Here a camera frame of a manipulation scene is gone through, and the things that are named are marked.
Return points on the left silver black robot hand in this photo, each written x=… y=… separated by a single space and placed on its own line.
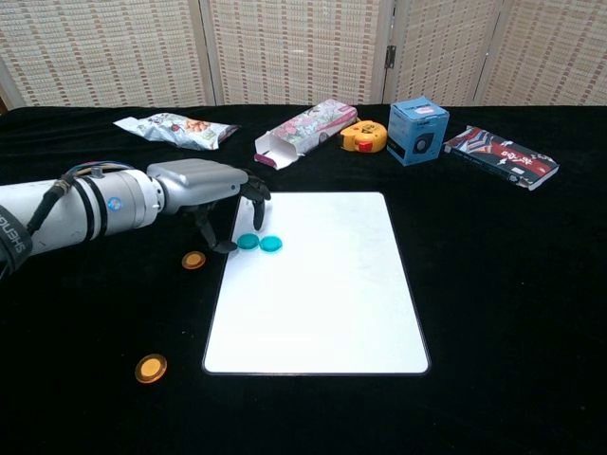
x=199 y=182

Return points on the teal round token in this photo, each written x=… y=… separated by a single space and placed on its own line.
x=270 y=243
x=247 y=242

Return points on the orange button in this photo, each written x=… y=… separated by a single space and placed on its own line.
x=193 y=260
x=151 y=368

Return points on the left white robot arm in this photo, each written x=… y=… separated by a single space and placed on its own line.
x=71 y=213

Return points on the white magnetic board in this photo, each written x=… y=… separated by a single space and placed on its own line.
x=322 y=294

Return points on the white snack bag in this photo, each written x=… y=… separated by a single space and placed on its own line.
x=175 y=130

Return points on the floral long carton box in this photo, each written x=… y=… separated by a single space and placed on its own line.
x=308 y=128

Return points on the woven folding screen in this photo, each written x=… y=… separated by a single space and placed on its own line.
x=294 y=47

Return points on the yellow tape measure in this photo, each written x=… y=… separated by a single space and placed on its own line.
x=365 y=137

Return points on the blue cube box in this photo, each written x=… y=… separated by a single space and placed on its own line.
x=417 y=132

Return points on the dark red patterned box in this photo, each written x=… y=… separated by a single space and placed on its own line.
x=502 y=158

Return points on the black velvet tablecloth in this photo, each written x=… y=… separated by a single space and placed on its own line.
x=498 y=308

